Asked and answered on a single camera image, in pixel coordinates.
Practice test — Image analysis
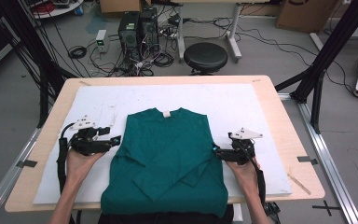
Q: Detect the white power supply box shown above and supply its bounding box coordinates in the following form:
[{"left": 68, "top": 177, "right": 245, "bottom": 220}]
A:
[{"left": 95, "top": 29, "right": 110, "bottom": 53}]

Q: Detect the white table leg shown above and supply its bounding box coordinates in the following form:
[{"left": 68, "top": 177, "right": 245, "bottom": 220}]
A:
[{"left": 232, "top": 203, "right": 244, "bottom": 223}]

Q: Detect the black plug adapter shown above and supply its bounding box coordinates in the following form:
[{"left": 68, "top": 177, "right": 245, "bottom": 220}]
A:
[{"left": 264, "top": 201, "right": 282, "bottom": 217}]

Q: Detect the person's right hand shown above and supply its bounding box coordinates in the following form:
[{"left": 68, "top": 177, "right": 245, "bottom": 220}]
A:
[{"left": 225, "top": 160, "right": 261, "bottom": 199}]

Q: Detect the green long-sleeve shirt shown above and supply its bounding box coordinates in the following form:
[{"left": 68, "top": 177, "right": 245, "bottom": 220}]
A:
[{"left": 101, "top": 106, "right": 229, "bottom": 218}]

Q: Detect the black tape strip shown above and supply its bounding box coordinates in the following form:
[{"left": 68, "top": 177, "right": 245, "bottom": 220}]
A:
[
  {"left": 16, "top": 159, "right": 38, "bottom": 168},
  {"left": 296, "top": 155, "right": 319, "bottom": 166}
]

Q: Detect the black round stool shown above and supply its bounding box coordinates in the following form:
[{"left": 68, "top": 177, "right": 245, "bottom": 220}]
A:
[{"left": 183, "top": 41, "right": 228, "bottom": 77}]

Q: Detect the person's left hand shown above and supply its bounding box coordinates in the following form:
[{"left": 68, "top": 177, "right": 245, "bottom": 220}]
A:
[{"left": 64, "top": 147, "right": 106, "bottom": 189}]

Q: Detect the black computer tower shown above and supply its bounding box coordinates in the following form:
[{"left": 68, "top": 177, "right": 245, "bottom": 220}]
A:
[
  {"left": 139, "top": 7, "right": 160, "bottom": 52},
  {"left": 117, "top": 11, "right": 141, "bottom": 60}
]

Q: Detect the white foam mat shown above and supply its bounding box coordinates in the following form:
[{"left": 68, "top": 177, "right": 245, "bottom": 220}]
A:
[{"left": 32, "top": 83, "right": 293, "bottom": 205}]

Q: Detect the small cardboard box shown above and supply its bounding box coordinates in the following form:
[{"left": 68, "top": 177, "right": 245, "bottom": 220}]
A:
[{"left": 99, "top": 0, "right": 152, "bottom": 14}]

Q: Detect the person's dark clothing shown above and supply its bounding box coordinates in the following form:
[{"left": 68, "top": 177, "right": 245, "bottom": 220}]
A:
[{"left": 98, "top": 205, "right": 235, "bottom": 224}]

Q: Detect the thin wooden stick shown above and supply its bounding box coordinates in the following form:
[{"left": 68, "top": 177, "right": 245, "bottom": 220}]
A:
[{"left": 287, "top": 173, "right": 312, "bottom": 196}]

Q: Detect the long black floor cable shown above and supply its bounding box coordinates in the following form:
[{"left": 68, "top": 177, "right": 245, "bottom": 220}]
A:
[{"left": 236, "top": 24, "right": 355, "bottom": 94}]

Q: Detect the black metal frame stand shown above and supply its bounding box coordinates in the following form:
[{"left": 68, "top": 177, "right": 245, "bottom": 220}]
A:
[
  {"left": 0, "top": 0, "right": 78, "bottom": 129},
  {"left": 274, "top": 0, "right": 358, "bottom": 134}
]

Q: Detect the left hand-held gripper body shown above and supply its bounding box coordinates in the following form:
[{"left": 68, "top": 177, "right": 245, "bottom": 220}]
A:
[{"left": 69, "top": 115, "right": 113, "bottom": 157}]

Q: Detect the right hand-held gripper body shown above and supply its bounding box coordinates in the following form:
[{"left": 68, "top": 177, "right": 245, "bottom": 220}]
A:
[{"left": 222, "top": 127, "right": 264, "bottom": 166}]

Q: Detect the tangle of floor cables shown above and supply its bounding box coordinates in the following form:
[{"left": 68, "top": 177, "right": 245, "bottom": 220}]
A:
[{"left": 88, "top": 40, "right": 175, "bottom": 77}]

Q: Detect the large cardboard box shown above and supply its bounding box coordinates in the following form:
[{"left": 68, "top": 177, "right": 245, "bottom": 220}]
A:
[{"left": 275, "top": 0, "right": 339, "bottom": 34}]

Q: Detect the round white table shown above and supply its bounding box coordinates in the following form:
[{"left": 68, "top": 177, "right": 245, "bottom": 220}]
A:
[{"left": 27, "top": 0, "right": 85, "bottom": 20}]

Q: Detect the coiled black cable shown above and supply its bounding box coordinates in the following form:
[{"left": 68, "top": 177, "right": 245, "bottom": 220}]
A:
[{"left": 67, "top": 45, "right": 88, "bottom": 60}]

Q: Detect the white desk leg frame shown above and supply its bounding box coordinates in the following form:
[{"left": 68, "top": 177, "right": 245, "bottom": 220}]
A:
[{"left": 176, "top": 2, "right": 242, "bottom": 63}]

